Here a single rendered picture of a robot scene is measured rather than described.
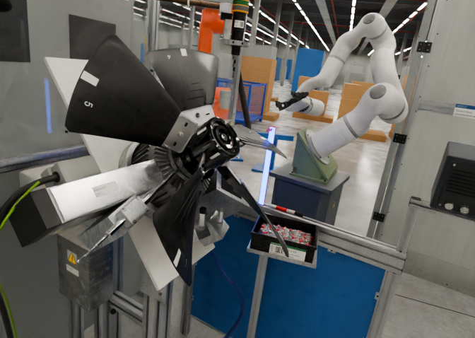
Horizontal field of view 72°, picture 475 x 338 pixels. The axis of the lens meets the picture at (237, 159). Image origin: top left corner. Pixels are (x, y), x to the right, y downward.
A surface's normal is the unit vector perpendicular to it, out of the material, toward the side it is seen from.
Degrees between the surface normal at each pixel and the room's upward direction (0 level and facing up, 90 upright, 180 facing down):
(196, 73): 41
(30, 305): 90
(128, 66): 73
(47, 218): 50
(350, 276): 90
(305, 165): 90
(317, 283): 90
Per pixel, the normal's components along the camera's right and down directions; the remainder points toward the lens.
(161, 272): 0.74, -0.43
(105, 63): 0.64, 0.00
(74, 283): -0.49, 0.19
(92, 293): 0.86, 0.24
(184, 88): 0.06, -0.44
